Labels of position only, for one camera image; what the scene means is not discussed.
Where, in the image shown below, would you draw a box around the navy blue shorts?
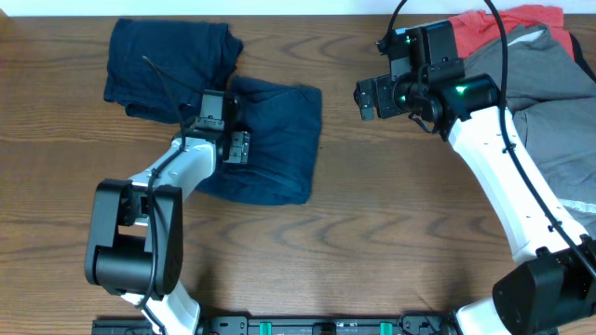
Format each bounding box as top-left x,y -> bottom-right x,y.
196,76 -> 322,206

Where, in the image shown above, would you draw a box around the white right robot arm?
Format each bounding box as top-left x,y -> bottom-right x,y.
354,20 -> 595,334

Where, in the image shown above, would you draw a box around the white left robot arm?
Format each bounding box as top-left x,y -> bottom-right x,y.
84,90 -> 251,334

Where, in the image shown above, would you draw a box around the red orange shirt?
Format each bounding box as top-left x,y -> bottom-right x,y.
449,5 -> 575,59

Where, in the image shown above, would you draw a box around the folded navy blue garment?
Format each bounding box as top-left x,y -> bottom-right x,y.
103,19 -> 243,124

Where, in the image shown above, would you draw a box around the grey shorts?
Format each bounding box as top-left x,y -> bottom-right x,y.
463,23 -> 596,224

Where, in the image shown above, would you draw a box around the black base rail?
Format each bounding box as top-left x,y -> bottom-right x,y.
90,314 -> 462,335

